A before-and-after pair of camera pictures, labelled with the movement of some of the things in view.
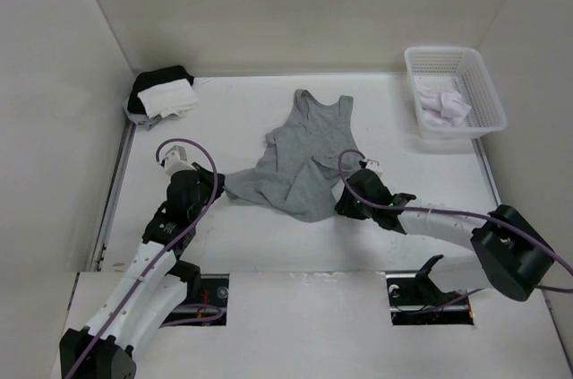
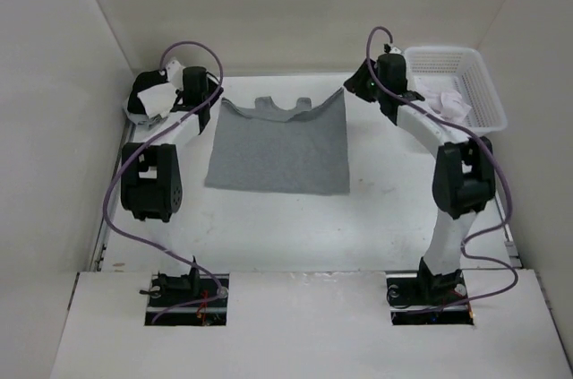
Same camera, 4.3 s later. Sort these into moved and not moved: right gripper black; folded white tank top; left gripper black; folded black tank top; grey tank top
Moved: grey tank top; right gripper black; left gripper black
Not moved: folded black tank top; folded white tank top
